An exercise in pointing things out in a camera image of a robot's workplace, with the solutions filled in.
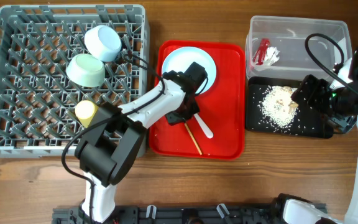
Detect wooden chopstick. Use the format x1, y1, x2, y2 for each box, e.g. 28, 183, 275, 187
184, 122, 203, 155

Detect crumpled white tissue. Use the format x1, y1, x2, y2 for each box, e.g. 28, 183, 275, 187
263, 47, 280, 66

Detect black rectangular tray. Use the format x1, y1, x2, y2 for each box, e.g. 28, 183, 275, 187
246, 77, 333, 139

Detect red plastic serving tray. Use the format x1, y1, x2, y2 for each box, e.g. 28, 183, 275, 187
149, 40, 246, 160

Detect clear plastic waste bin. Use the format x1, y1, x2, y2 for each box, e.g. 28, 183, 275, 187
246, 16, 352, 82

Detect red snack wrapper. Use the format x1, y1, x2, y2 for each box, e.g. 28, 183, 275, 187
253, 39, 270, 65

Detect white plastic fork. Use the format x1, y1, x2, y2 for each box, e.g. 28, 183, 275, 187
194, 113, 214, 139

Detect yellow plastic cup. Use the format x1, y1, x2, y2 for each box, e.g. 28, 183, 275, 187
75, 100, 99, 128

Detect large white round plate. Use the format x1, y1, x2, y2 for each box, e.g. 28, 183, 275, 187
162, 47, 217, 94

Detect green ceramic bowl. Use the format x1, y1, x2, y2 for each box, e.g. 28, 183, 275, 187
66, 54, 105, 88

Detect light blue bowl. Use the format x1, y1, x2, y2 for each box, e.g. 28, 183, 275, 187
84, 25, 122, 62

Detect food scraps rice pile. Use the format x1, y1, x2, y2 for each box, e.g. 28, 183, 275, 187
262, 86, 301, 128

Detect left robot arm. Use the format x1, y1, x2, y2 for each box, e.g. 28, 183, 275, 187
69, 68, 208, 223

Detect grey plastic dishwasher rack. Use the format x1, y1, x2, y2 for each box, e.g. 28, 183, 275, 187
0, 4, 150, 158

